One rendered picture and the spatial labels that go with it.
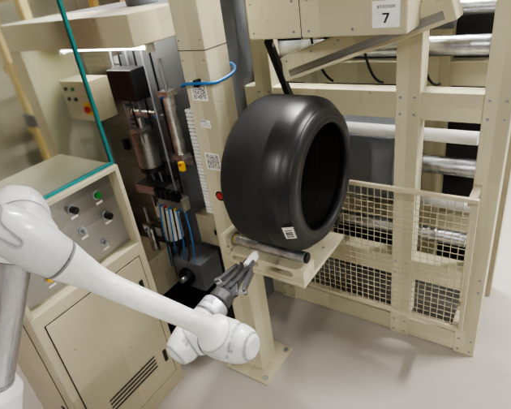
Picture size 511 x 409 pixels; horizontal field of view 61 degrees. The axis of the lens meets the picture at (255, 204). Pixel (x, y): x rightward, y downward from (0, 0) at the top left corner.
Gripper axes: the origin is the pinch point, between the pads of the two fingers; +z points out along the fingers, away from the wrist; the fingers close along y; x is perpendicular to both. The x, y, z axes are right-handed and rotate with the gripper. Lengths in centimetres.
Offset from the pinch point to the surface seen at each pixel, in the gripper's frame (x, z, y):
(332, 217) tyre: 8.5, 39.1, -12.0
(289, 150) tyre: -32.4, 21.3, -9.8
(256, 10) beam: -64, 63, 21
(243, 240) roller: 12.5, 18.6, 19.0
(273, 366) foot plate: 104, 17, 24
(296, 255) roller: 12.6, 18.5, -5.7
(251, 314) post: 64, 19, 28
